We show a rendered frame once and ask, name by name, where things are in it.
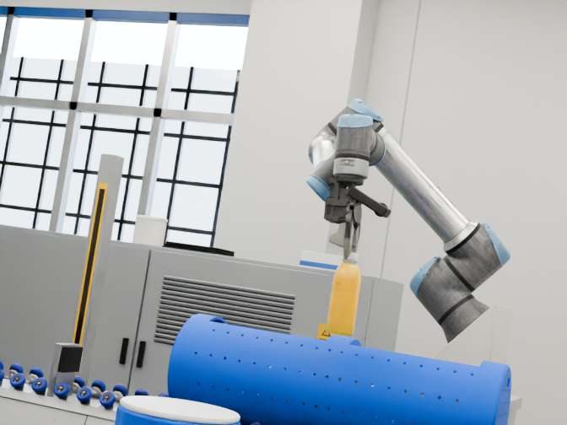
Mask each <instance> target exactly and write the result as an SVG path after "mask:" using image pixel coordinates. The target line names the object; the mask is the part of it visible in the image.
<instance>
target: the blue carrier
mask: <svg viewBox="0 0 567 425"><path fill-rule="evenodd" d="M196 353H197V354H196ZM210 356H212V357H210ZM240 361H241V362H240ZM254 364H256V365H254ZM270 366H271V368H269V367H270ZM300 372H302V373H301V374H300ZM315 374H316V376H315ZM327 377H328V378H327ZM340 379H342V380H341V381H340ZM356 382H358V383H357V384H355V383H356ZM167 385H168V394H169V398H175V399H181V400H187V401H196V402H202V403H206V404H210V405H214V406H220V407H223V408H226V409H229V410H231V411H234V412H237V413H238V414H239V415H240V425H250V424H251V423H253V422H260V423H261V424H262V425H409V423H410V424H411V425H507V424H508V418H509V411H510V393H511V371H510V367H509V366H508V365H507V364H502V363H493V362H488V361H482V362H481V364H480V366H473V365H469V364H464V363H454V362H449V361H444V360H439V359H433V358H424V357H419V356H414V355H408V354H403V353H398V352H389V351H384V350H379V349H374V348H368V347H362V346H361V343H360V342H359V341H358V340H356V339H351V338H346V337H340V336H330V337H328V338H327V340H326V341H323V340H318V339H314V338H309V337H303V336H294V335H289V334H283V333H278V332H273V331H264V330H258V329H253V328H248V327H243V326H237V325H229V324H227V322H226V321H225V319H223V318H222V317H218V316H213V315H204V314H196V315H194V316H192V317H191V318H189V319H188V320H187V321H186V323H185V324H184V325H183V327H182V328H181V329H180V331H179V333H178V335H177V337H176V339H175V343H174V346H173V348H172V351H171V355H170V361H169V367H168V377H167ZM372 385H374V386H373V387H372ZM213 386H214V387H213ZM242 391H243V392H244V393H243V392H242ZM405 391H407V393H405ZM257 394H258V395H257ZM422 394H424V395H422ZM439 397H441V399H439ZM288 400H289V401H288ZM456 401H458V402H456ZM303 403H305V404H303ZM316 406H317V407H316ZM328 408H330V410H329V409H328ZM343 411H345V412H343ZM360 414H361V416H360ZM375 417H377V418H375ZM392 420H393V421H394V422H393V421H392Z"/></svg>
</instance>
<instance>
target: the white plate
mask: <svg viewBox="0 0 567 425"><path fill-rule="evenodd" d="M120 404H121V406H122V407H124V408H126V409H128V410H130V411H133V412H137V413H141V414H144V415H148V416H151V417H159V418H164V419H170V420H175V421H181V422H195V423H206V424H231V423H236V422H238V421H239V420H240V415H239V414H238V413H237V412H234V411H231V410H229V409H226V408H223V407H220V406H214V405H210V404H206V403H202V402H196V401H187V400H181V399H175V398H167V397H158V396H142V395H135V396H126V397H123V398H122V399H120Z"/></svg>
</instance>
